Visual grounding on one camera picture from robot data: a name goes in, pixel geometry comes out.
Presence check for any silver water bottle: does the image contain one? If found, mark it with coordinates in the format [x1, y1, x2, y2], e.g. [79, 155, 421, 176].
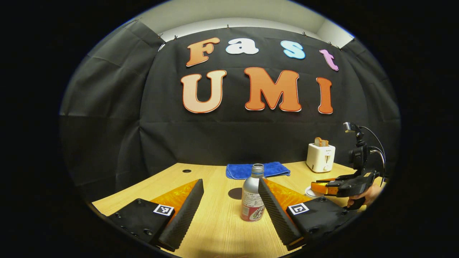
[241, 164, 266, 222]

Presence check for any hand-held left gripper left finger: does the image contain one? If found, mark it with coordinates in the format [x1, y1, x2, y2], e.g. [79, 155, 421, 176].
[107, 178, 205, 252]

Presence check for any white toaster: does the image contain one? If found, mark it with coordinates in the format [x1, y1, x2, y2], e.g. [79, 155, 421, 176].
[306, 143, 336, 173]

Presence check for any blue towel cloth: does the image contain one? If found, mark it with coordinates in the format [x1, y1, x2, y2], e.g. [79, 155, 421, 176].
[226, 162, 291, 180]

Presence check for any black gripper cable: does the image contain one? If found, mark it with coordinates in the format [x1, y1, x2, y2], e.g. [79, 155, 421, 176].
[360, 126, 387, 187]

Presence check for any black backdrop cloth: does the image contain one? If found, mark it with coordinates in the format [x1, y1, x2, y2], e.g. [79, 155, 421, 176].
[59, 20, 401, 201]

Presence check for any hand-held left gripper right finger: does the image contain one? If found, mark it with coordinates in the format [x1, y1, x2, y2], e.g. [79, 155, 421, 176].
[258, 177, 351, 251]

